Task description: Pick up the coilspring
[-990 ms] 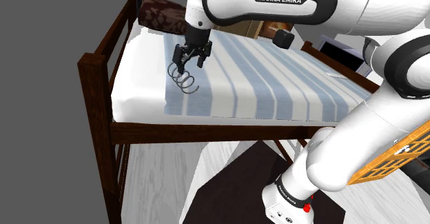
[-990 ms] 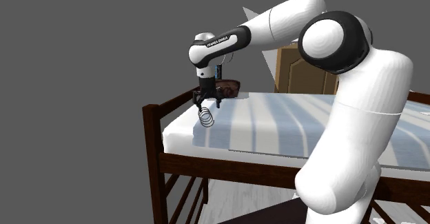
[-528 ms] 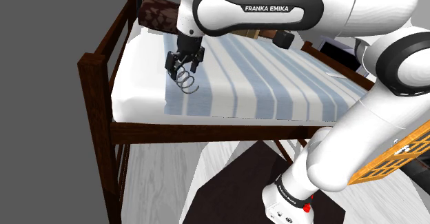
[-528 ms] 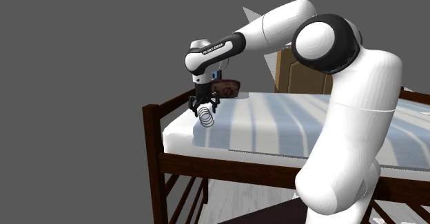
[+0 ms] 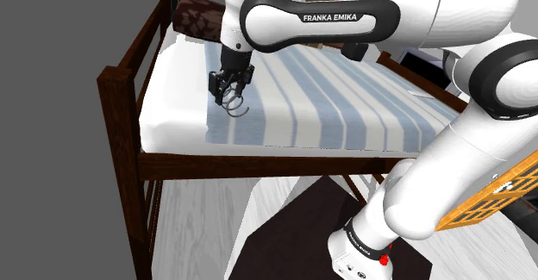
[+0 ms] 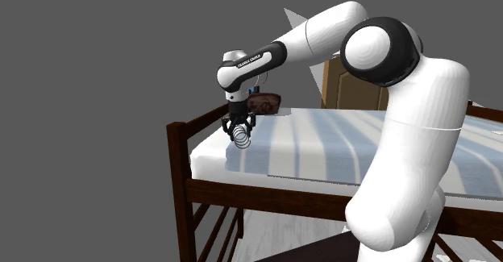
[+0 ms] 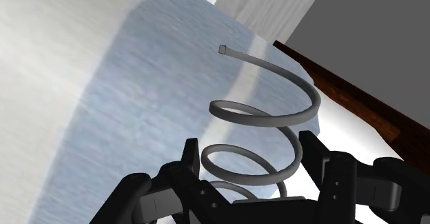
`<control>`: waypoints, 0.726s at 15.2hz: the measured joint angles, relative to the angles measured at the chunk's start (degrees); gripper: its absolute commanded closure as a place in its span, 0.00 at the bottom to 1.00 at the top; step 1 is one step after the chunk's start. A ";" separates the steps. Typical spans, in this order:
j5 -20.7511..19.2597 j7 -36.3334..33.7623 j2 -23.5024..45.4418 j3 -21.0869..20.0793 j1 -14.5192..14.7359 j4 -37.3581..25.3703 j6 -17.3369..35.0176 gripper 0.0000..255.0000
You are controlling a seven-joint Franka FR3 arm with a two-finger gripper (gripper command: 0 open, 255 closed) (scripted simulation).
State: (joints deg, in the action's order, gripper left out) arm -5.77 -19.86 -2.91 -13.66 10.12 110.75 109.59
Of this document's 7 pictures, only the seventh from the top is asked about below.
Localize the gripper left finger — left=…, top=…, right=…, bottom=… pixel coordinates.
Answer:
left=88, top=137, right=236, bottom=224

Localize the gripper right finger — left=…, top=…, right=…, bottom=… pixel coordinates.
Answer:
left=298, top=130, right=430, bottom=224

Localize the grey spiral coil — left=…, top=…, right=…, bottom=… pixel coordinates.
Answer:
left=200, top=44, right=322, bottom=201

